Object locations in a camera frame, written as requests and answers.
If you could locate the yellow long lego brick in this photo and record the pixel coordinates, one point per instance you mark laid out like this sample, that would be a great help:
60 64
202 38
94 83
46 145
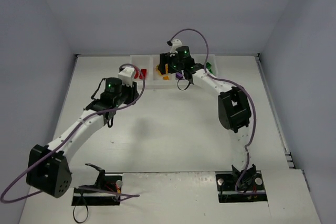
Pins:
158 70

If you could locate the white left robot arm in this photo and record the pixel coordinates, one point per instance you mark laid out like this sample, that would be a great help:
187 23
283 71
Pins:
48 166

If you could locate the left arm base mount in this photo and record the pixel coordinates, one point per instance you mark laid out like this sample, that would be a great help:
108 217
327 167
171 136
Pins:
93 186

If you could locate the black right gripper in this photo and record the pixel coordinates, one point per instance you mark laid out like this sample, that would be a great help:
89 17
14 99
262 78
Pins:
163 62

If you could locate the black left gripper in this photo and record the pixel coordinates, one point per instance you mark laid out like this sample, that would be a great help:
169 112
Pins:
134 91

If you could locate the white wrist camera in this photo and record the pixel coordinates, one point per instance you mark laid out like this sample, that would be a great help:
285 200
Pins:
126 75
174 44

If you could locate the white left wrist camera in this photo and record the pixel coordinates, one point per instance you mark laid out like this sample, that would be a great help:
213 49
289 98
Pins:
126 75

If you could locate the red slope lego brick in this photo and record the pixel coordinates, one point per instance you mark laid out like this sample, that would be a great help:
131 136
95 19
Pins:
136 74

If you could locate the green lego brick in tray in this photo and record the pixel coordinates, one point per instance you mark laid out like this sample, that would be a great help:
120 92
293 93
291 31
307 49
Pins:
208 66

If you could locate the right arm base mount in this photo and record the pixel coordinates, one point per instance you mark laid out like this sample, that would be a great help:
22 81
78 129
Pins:
249 189

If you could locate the dark purple lego brick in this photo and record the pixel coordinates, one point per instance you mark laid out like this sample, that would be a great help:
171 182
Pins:
178 76

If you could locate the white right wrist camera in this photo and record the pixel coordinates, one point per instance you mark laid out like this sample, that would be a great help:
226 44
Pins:
174 44

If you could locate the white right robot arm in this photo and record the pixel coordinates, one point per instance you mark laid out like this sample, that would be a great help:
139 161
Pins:
233 107

